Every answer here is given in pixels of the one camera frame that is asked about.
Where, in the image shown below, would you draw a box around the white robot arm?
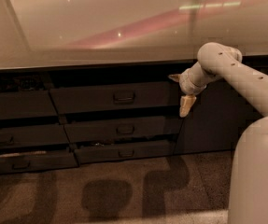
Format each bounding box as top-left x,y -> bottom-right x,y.
169,42 -> 268,224

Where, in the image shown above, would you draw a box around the dark drawer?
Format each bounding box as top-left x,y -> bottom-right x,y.
0,91 -> 56,120
64,116 -> 181,143
0,150 -> 78,175
49,82 -> 180,114
0,124 -> 68,149
75,139 -> 175,164

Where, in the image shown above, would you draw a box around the dark cabinet door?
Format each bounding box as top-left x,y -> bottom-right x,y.
174,56 -> 268,156

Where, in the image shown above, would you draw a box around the items in left drawer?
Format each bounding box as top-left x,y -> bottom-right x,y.
0,75 -> 44,92

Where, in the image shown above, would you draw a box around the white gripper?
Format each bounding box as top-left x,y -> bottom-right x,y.
168,68 -> 206,118

